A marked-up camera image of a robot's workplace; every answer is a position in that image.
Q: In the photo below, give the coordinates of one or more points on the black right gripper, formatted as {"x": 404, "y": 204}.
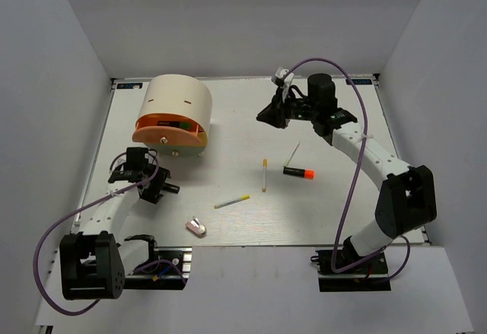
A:
{"x": 272, "y": 114}

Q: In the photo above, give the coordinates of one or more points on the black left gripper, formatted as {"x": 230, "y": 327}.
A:
{"x": 160, "y": 175}

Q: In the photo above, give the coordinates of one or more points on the pink black highlighter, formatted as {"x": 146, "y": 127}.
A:
{"x": 171, "y": 188}

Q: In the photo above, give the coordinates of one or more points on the orange black highlighter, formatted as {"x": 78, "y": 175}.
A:
{"x": 298, "y": 172}

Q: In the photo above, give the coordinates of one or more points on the green black highlighter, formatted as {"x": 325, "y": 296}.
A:
{"x": 175, "y": 124}

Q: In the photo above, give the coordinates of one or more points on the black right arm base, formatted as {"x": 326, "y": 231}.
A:
{"x": 373, "y": 276}

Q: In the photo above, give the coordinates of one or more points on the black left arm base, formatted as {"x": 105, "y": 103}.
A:
{"x": 151, "y": 267}

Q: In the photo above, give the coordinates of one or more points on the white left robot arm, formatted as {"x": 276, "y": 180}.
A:
{"x": 93, "y": 261}

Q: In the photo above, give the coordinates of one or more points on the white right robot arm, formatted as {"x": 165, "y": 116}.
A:
{"x": 406, "y": 199}

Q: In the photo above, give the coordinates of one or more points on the thin white yellow pen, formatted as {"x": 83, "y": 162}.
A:
{"x": 291, "y": 155}

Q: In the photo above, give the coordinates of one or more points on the white yellow pen upright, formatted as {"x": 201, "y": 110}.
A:
{"x": 264, "y": 171}

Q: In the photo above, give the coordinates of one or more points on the pink white eraser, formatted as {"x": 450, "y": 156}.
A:
{"x": 196, "y": 227}

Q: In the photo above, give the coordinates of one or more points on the beige orange drawer container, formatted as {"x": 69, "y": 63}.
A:
{"x": 175, "y": 98}

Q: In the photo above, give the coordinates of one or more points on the white yellow pen lower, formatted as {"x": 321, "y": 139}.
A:
{"x": 232, "y": 201}

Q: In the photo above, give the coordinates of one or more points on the blue right corner label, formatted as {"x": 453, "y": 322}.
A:
{"x": 359, "y": 81}

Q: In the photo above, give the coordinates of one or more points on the blue corner label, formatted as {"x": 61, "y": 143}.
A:
{"x": 359, "y": 81}
{"x": 129, "y": 85}

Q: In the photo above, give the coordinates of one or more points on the blue left corner label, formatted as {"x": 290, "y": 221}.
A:
{"x": 129, "y": 85}

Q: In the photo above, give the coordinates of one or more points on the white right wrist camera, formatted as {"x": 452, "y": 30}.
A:
{"x": 282, "y": 78}

